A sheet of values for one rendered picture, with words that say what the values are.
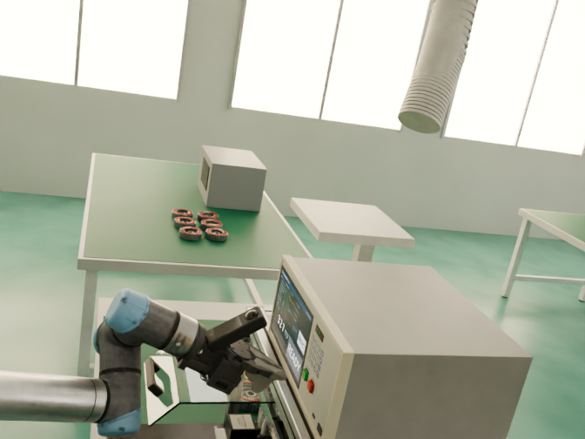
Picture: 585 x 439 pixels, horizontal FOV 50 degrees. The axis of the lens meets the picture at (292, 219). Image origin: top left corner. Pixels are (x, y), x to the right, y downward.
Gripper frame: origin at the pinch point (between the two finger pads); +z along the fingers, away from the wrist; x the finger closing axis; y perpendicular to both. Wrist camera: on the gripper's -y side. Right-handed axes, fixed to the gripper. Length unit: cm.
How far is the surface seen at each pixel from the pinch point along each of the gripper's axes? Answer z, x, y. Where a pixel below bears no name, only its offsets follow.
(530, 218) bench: 275, -293, -76
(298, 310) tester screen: 1.3, -11.7, -9.0
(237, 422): 9.9, -20.1, 24.9
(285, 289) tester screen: 1.3, -22.1, -8.8
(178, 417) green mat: 8, -46, 44
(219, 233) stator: 37, -189, 28
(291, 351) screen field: 5.2, -11.0, -0.4
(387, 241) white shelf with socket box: 52, -81, -24
